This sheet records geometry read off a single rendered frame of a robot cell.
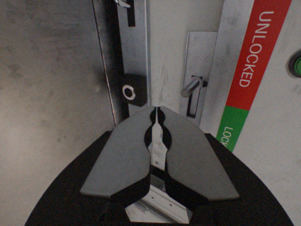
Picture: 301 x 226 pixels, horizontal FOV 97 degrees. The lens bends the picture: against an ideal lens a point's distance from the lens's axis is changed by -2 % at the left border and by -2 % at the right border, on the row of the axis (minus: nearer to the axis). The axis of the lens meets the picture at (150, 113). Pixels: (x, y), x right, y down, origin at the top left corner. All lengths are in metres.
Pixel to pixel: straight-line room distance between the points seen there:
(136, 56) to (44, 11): 0.14
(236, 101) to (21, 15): 0.30
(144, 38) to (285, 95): 0.22
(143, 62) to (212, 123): 0.16
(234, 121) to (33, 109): 0.31
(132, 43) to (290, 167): 0.34
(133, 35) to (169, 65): 0.08
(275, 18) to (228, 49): 0.06
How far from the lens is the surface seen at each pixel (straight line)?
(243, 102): 0.25
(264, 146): 0.30
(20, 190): 0.30
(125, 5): 0.27
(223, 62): 0.20
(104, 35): 0.30
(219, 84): 0.21
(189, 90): 0.20
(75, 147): 0.31
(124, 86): 0.29
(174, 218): 0.53
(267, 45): 0.24
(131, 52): 0.29
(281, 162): 0.32
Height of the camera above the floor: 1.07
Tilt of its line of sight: 27 degrees down
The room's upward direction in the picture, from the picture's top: 107 degrees clockwise
